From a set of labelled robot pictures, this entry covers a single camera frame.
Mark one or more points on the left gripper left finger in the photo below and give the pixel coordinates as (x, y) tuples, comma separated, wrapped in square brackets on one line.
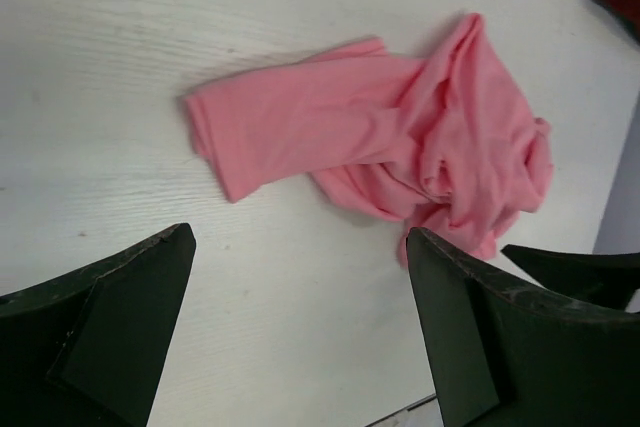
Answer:
[(88, 348)]

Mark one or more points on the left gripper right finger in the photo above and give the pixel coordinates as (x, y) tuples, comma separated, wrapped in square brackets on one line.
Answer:
[(506, 351)]

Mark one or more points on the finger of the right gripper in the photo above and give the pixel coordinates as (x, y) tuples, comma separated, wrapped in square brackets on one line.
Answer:
[(608, 281)]

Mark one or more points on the pink t shirt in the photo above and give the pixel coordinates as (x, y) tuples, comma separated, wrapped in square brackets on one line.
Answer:
[(447, 142)]

